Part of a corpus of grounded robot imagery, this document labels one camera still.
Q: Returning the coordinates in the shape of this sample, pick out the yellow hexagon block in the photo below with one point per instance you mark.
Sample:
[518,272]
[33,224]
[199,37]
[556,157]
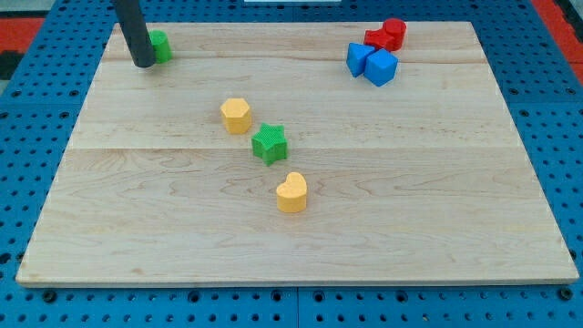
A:
[236,115]

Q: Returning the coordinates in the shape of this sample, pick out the yellow heart block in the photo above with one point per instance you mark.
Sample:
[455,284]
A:
[291,195]

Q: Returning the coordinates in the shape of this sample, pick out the red cylinder block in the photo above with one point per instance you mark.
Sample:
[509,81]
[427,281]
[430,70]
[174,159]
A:
[395,28]

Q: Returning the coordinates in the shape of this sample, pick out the red star-like block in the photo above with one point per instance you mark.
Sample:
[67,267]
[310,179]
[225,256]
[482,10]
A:
[379,39]

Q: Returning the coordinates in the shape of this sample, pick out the blue cube block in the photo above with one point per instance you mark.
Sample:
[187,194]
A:
[380,67]

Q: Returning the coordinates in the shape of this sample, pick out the green cylinder block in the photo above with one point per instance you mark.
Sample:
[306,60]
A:
[160,42]

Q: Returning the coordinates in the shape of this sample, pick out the blue triangle block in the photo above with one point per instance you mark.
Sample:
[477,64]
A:
[356,57]

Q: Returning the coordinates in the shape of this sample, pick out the green star block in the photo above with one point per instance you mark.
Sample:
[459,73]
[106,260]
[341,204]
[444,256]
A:
[269,143]

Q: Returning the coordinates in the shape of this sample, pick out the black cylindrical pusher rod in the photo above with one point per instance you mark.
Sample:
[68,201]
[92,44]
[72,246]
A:
[135,32]

